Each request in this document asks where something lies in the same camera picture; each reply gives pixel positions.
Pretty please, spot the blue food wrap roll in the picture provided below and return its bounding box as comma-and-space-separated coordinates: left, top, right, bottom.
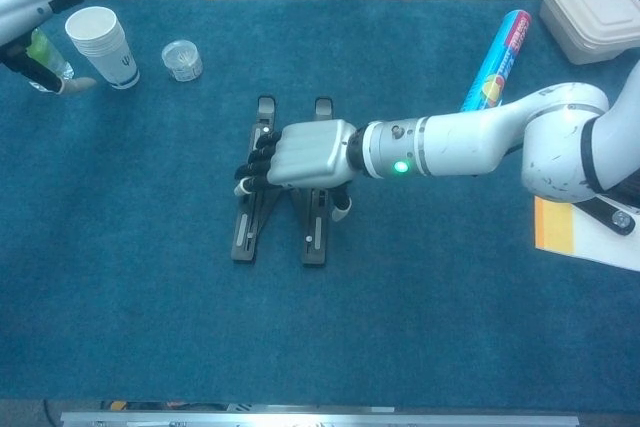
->
459, 9, 534, 113

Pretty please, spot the teal table cloth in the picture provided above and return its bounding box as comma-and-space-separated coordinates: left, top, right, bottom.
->
0, 0, 640, 407

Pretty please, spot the yellow white booklet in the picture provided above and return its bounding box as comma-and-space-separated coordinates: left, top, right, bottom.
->
533, 195, 640, 272

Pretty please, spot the aluminium frame rail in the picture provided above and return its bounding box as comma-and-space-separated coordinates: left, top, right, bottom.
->
59, 410, 581, 427

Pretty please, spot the black metal laptop stand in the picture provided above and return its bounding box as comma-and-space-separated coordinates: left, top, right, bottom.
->
228, 94, 335, 267

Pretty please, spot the black stapler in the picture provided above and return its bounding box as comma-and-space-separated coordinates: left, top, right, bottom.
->
582, 194, 639, 237

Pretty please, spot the white paper cup stack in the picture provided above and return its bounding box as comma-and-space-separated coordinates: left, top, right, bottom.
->
64, 5, 141, 91

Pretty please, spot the beige lidded food container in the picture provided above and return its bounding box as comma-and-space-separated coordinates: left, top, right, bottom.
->
537, 0, 640, 66

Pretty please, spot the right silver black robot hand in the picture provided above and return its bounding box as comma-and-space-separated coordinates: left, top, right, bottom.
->
233, 119, 359, 222

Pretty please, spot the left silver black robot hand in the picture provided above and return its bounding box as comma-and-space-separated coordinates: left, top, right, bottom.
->
0, 0, 121, 97

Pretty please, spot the clear bottle green label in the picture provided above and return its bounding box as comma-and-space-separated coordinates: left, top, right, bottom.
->
24, 26, 75, 93

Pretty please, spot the clear plastic toothpick jar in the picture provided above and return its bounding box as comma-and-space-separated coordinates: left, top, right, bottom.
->
160, 38, 204, 82

